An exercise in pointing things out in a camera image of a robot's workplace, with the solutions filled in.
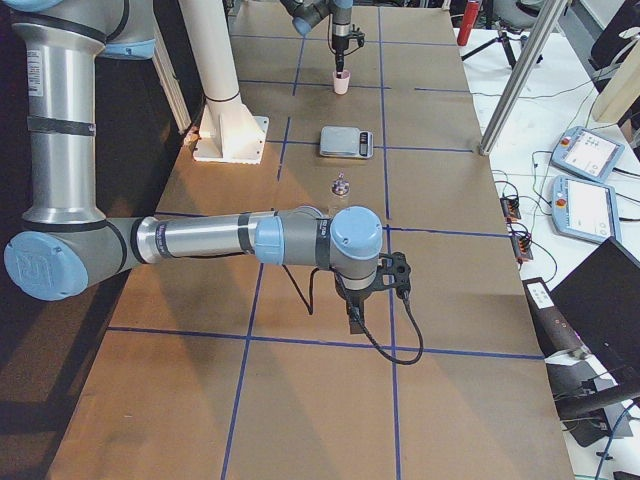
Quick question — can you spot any lower blue teach pendant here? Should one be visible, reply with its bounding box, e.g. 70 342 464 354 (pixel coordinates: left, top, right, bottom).
551 175 622 244

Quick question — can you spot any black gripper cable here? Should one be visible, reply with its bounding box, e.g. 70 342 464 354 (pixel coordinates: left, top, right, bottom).
349 294 424 365

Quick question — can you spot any white pillar with base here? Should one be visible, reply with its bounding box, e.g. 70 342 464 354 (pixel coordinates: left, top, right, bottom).
179 0 269 164

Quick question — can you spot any red cylinder bottle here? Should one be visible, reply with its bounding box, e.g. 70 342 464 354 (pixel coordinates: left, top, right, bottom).
456 0 481 46

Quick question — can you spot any clear glass sauce bottle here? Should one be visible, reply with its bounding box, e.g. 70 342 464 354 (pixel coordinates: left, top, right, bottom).
327 172 350 217

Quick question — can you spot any blue teach pendant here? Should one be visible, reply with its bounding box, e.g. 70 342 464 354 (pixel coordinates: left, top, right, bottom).
551 175 622 244
550 126 625 183

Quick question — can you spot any black laptop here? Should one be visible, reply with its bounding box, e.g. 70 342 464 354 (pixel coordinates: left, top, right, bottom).
548 236 640 371

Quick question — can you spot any upper blue teach pendant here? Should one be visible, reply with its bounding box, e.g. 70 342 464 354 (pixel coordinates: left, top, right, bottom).
550 126 625 183

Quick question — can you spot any pink plastic cup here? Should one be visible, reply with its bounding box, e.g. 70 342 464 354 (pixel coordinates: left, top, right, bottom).
332 70 350 95

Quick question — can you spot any black camera tripod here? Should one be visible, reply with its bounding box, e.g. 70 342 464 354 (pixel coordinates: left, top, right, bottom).
461 29 529 69

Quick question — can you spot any aluminium frame post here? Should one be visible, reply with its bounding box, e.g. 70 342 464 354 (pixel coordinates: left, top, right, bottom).
478 0 568 156

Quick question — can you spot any orange black connector board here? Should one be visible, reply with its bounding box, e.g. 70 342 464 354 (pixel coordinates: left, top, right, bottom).
500 196 521 222

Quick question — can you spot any silver digital kitchen scale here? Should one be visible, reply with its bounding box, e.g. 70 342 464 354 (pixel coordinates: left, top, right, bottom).
319 126 374 159

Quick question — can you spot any brown box with label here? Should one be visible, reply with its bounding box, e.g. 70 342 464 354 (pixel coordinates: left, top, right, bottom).
523 277 591 360

